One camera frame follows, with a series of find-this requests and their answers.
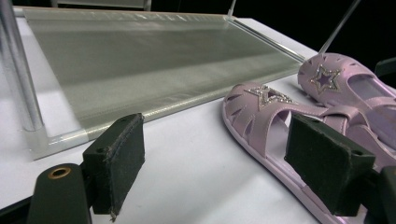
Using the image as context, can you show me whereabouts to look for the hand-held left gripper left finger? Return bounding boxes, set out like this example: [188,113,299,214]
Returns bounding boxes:
[81,112,147,222]

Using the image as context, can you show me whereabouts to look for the pink star sandal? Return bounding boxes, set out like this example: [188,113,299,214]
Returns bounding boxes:
[221,81,396,224]
[297,52,396,157]

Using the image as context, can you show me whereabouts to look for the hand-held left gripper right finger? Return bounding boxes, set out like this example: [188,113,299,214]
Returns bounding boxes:
[284,113,376,217]

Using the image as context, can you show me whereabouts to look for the metal shoe rack grey shelves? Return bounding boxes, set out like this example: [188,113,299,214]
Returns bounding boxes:
[0,0,362,161]

